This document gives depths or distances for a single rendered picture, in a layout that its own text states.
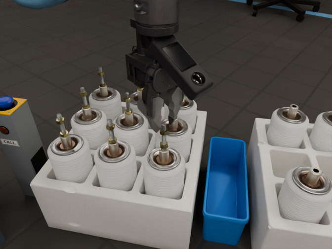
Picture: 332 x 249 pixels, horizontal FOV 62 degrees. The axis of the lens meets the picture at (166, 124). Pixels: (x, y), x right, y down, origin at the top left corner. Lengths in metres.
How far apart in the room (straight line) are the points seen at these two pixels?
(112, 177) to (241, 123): 0.68
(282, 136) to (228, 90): 0.63
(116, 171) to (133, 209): 0.10
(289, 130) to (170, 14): 0.49
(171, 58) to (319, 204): 0.41
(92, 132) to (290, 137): 0.53
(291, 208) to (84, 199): 0.46
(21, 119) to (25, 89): 0.76
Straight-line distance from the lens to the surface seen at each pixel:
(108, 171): 0.64
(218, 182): 0.93
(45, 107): 1.35
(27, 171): 0.87
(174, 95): 0.53
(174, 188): 0.64
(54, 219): 0.83
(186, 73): 0.44
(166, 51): 0.45
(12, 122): 0.76
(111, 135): 0.62
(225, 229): 0.75
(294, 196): 0.64
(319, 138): 0.86
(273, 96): 1.42
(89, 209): 0.73
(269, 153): 0.82
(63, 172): 0.70
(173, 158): 0.63
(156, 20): 0.44
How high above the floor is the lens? 0.69
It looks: 37 degrees down
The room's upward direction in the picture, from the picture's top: straight up
